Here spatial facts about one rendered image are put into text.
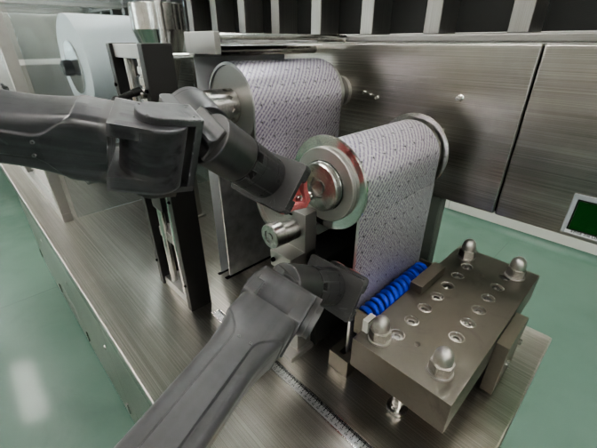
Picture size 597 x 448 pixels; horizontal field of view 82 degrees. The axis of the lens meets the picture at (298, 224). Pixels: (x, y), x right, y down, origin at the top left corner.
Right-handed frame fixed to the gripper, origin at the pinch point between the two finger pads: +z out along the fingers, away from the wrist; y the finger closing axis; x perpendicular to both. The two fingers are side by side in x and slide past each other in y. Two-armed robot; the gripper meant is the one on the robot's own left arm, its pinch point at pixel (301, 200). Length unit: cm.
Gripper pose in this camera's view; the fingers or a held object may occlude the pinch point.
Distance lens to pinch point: 51.5
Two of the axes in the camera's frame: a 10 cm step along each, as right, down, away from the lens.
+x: 4.6, -8.9, 0.2
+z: 5.0, 2.7, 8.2
